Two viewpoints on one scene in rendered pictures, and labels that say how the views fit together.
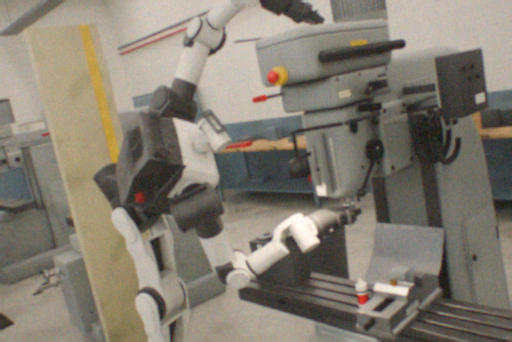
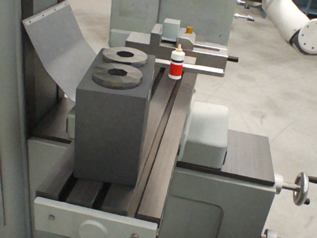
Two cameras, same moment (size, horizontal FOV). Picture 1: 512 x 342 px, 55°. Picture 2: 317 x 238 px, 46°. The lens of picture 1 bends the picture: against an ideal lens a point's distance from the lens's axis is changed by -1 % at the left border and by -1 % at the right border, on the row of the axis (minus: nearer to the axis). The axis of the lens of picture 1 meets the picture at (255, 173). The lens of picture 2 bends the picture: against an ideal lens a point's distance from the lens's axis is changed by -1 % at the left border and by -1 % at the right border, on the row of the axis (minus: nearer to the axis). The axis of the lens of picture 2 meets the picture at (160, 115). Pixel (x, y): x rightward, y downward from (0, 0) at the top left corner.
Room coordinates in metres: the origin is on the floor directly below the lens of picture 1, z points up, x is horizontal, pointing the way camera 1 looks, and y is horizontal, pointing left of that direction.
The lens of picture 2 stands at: (2.46, 0.52, 1.36)
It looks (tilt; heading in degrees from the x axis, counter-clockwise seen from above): 28 degrees down; 227
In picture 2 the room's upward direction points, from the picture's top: 8 degrees clockwise
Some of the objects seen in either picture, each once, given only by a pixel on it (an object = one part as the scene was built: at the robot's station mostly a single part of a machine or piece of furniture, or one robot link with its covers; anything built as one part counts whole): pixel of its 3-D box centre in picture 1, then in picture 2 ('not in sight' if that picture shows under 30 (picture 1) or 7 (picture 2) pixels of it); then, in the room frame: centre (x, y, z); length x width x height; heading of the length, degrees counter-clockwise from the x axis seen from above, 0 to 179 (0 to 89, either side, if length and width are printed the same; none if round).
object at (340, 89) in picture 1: (336, 88); not in sight; (1.75, -0.34, 1.68); 0.34 x 0.24 x 0.10; 131
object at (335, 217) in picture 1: (331, 220); not in sight; (1.67, -0.23, 1.24); 0.13 x 0.12 x 0.10; 34
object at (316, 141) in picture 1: (320, 164); not in sight; (1.65, -0.22, 1.45); 0.04 x 0.04 x 0.21; 41
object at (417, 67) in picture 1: (404, 77); not in sight; (2.05, -0.68, 1.66); 0.80 x 0.23 x 0.20; 131
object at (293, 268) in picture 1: (279, 256); (117, 109); (2.06, -0.03, 1.00); 0.22 x 0.12 x 0.20; 47
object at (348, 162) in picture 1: (340, 149); not in sight; (1.72, -0.31, 1.47); 0.21 x 0.19 x 0.32; 41
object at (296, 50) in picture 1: (325, 52); not in sight; (1.73, -0.32, 1.81); 0.47 x 0.26 x 0.16; 131
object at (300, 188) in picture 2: not in sight; (290, 186); (1.39, 0.07, 0.60); 0.16 x 0.12 x 0.12; 131
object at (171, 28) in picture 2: (401, 277); (171, 29); (1.59, -0.42, 1.01); 0.06 x 0.05 x 0.06; 44
